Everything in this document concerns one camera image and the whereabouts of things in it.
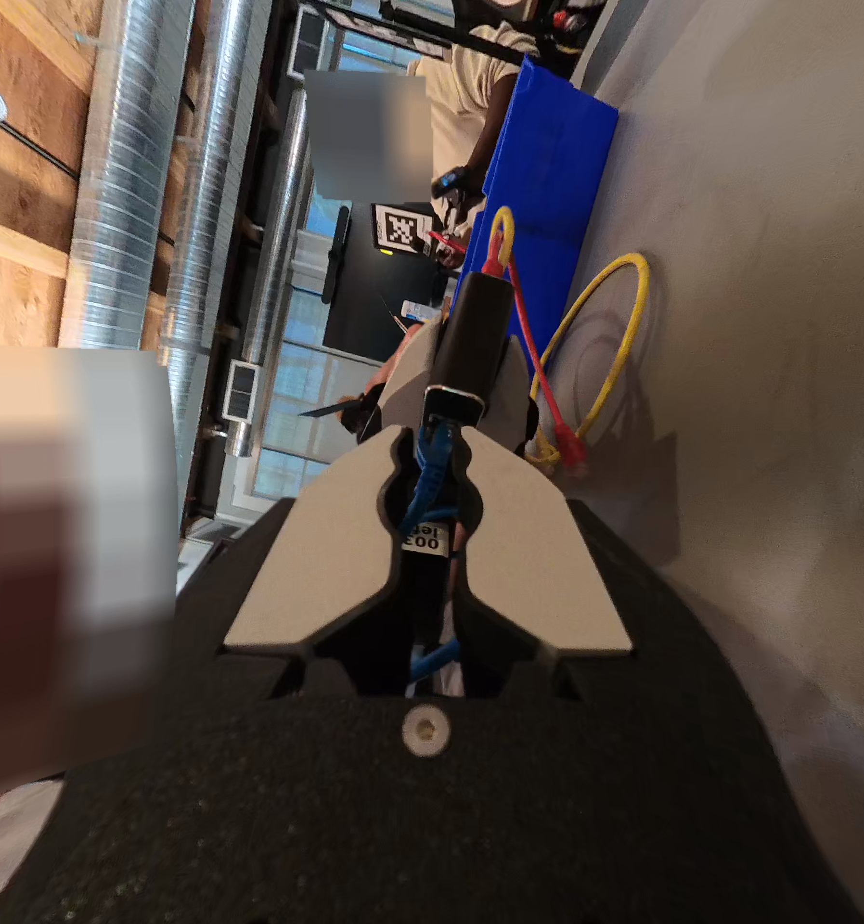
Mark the black board with printed tag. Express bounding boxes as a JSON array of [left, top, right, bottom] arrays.
[[323, 202, 469, 362]]

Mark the black ceiling fan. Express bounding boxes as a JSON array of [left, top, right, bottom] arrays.
[[322, 205, 352, 306]]

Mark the blue ethernet cable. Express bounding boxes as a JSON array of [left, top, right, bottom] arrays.
[[401, 422, 470, 683]]

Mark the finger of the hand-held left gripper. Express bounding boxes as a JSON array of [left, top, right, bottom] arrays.
[[356, 318, 443, 449], [484, 335, 541, 463]]

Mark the yellow ethernet cable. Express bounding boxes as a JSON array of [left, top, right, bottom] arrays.
[[491, 205, 651, 466]]

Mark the person's left hand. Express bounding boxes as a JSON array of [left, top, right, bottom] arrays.
[[341, 325, 424, 428]]

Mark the white air vent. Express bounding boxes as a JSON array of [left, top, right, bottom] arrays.
[[287, 7, 332, 77], [222, 361, 263, 423]]

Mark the red ethernet cable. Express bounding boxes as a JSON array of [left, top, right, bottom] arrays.
[[481, 220, 588, 474]]

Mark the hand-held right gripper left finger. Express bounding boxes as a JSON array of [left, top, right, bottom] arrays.
[[222, 424, 414, 661]]

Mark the silver ventilation duct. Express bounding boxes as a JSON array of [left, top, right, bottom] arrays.
[[222, 90, 316, 456], [161, 0, 274, 463], [60, 0, 198, 351]]

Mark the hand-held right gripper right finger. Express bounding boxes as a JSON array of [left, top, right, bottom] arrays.
[[457, 424, 635, 658]]

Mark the small blue plastic bin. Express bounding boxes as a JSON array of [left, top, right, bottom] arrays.
[[484, 54, 620, 239]]

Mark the black ethernet adapter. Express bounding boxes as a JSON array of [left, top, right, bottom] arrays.
[[423, 273, 514, 427]]

